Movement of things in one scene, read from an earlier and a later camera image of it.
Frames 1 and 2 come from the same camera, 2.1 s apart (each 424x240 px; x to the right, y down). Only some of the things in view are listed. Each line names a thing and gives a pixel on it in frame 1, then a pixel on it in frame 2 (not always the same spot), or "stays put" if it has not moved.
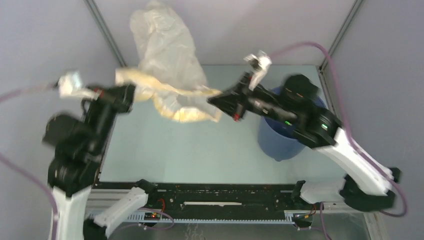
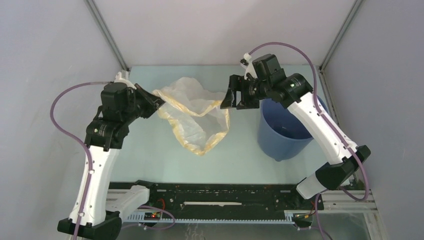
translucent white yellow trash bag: [170, 71] → [197, 115]
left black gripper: [124, 93] → [153, 102]
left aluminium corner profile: [98, 17] stays put
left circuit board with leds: [151, 215] stays put
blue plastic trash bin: [276, 139] stays put
